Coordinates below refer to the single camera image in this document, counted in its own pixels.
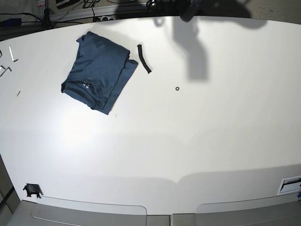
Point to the blue T-shirt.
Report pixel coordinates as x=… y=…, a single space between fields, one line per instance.
x=100 y=72

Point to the black plastic clip part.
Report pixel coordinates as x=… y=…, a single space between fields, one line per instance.
x=33 y=189

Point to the long silver hex key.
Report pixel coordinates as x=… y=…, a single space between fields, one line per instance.
x=12 y=55

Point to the silver hex key pair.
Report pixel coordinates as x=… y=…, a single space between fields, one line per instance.
x=3 y=70

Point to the right grey chair back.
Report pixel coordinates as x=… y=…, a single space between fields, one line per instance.
x=283 y=210

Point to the blue box in background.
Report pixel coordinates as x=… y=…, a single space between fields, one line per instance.
x=12 y=22

